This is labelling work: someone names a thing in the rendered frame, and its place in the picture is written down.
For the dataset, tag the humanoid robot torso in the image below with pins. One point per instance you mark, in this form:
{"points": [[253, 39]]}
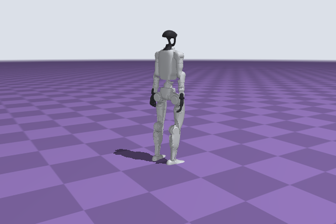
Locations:
{"points": [[167, 71]]}

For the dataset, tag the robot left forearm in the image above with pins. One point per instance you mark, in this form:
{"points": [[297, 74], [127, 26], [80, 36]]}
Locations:
{"points": [[155, 83]]}

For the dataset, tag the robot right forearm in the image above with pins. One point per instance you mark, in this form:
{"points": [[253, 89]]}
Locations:
{"points": [[181, 83]]}

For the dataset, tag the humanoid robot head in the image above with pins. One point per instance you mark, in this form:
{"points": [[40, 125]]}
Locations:
{"points": [[169, 34]]}

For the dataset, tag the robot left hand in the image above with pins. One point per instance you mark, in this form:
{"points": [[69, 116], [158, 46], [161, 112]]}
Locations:
{"points": [[152, 101]]}

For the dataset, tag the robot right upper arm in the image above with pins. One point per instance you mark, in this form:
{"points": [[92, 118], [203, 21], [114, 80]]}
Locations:
{"points": [[179, 56]]}

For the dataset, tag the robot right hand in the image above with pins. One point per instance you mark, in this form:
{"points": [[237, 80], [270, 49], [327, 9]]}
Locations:
{"points": [[181, 102]]}

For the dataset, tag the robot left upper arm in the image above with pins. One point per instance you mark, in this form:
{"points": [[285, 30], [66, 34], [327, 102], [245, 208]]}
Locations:
{"points": [[156, 73]]}

